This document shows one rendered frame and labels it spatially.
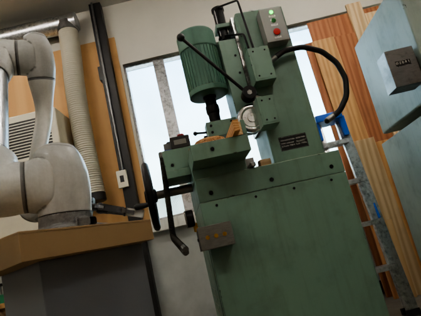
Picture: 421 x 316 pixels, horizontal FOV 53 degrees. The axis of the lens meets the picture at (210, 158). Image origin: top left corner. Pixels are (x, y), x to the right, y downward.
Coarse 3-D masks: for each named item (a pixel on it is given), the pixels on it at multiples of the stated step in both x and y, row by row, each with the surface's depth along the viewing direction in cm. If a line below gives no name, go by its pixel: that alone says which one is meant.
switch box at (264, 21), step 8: (272, 8) 184; (280, 8) 184; (256, 16) 188; (264, 16) 182; (280, 16) 183; (264, 24) 181; (280, 24) 182; (264, 32) 181; (272, 32) 181; (264, 40) 183; (272, 40) 180; (280, 40) 181; (288, 40) 182
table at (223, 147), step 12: (204, 144) 148; (216, 144) 148; (228, 144) 149; (240, 144) 149; (192, 156) 147; (204, 156) 147; (216, 156) 147; (228, 156) 151; (240, 156) 156; (192, 168) 157; (204, 168) 162; (168, 180) 168; (180, 180) 174
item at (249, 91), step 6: (180, 36) 179; (186, 42) 180; (192, 48) 179; (198, 54) 179; (210, 60) 179; (216, 66) 178; (222, 72) 177; (228, 78) 177; (234, 84) 177; (246, 90) 174; (252, 90) 174; (246, 96) 174; (252, 96) 174; (258, 96) 176; (246, 102) 178
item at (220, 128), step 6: (216, 120) 184; (222, 120) 184; (228, 120) 184; (210, 126) 183; (216, 126) 183; (222, 126) 184; (228, 126) 184; (210, 132) 182; (216, 132) 183; (222, 132) 183
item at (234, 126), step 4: (232, 120) 144; (236, 120) 144; (232, 124) 145; (236, 124) 144; (232, 128) 146; (236, 128) 144; (228, 132) 156; (232, 132) 148; (236, 132) 146; (228, 136) 158; (232, 136) 150
